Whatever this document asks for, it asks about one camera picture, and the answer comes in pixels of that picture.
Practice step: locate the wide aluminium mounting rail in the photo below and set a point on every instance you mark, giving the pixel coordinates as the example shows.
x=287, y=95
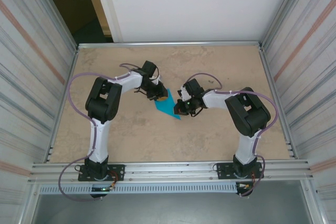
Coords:
x=170, y=171

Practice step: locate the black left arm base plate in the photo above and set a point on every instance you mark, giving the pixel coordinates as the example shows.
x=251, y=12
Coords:
x=118, y=172

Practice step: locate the aluminium upright post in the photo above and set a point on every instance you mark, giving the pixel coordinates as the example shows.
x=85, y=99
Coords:
x=284, y=11
x=59, y=22

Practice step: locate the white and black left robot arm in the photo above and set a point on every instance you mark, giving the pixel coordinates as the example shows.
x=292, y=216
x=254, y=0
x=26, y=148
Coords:
x=101, y=142

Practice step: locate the translucent corrugated side panel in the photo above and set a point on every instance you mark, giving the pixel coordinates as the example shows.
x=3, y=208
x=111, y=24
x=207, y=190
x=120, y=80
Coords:
x=315, y=77
x=21, y=77

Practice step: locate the tan wooden door frame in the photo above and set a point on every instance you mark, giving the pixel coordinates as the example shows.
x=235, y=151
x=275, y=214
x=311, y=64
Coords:
x=95, y=3

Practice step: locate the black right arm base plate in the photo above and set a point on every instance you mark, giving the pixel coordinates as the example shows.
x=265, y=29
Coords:
x=223, y=170

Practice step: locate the teal blue cloth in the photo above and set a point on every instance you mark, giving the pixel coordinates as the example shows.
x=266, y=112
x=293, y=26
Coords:
x=168, y=106

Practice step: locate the small circuit board green light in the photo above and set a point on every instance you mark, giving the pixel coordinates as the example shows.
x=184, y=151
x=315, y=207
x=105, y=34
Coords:
x=101, y=189

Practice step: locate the thin aluminium table edge rail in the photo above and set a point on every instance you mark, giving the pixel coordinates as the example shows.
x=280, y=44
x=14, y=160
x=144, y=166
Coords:
x=170, y=43

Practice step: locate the aluminium side rail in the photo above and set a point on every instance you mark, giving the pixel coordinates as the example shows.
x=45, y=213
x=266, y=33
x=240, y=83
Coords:
x=73, y=64
x=270, y=82

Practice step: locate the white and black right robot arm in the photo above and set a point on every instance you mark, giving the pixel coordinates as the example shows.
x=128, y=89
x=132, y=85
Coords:
x=246, y=148

